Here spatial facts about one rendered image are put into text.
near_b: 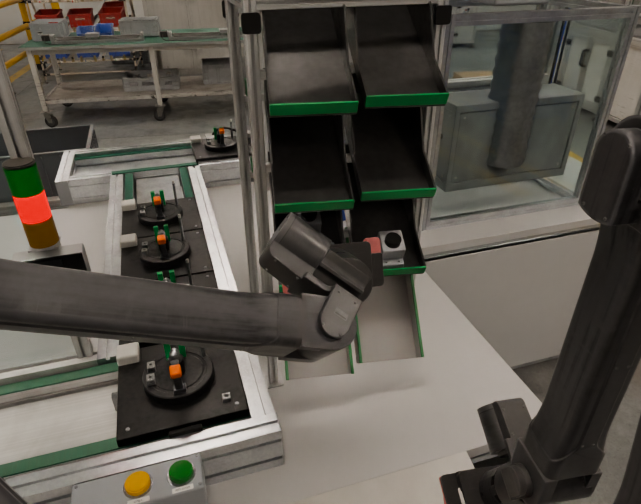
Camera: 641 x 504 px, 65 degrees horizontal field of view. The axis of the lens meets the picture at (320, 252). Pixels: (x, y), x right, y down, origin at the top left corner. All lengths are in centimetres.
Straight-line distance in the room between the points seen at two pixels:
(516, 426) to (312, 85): 56
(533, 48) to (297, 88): 108
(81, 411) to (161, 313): 71
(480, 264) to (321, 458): 105
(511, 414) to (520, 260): 133
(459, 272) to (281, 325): 140
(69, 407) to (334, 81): 83
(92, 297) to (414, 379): 88
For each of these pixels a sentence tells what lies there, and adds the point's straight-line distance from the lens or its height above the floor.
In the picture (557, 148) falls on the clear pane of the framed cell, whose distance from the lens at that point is 202.
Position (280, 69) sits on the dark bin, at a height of 155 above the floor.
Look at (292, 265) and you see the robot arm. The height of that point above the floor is 143.
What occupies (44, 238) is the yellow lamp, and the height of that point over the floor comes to 128.
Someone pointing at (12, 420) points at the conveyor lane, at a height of 92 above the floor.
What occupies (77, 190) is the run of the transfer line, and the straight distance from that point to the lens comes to 216.
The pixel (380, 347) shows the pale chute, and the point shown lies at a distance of 108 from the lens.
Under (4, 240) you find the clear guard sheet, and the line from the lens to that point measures 110.
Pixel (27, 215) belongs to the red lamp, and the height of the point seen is 133.
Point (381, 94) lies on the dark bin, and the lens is 85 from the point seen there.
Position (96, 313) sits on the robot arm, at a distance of 48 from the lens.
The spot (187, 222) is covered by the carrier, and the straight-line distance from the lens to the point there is 166.
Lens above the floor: 173
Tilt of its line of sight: 32 degrees down
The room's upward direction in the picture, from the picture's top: straight up
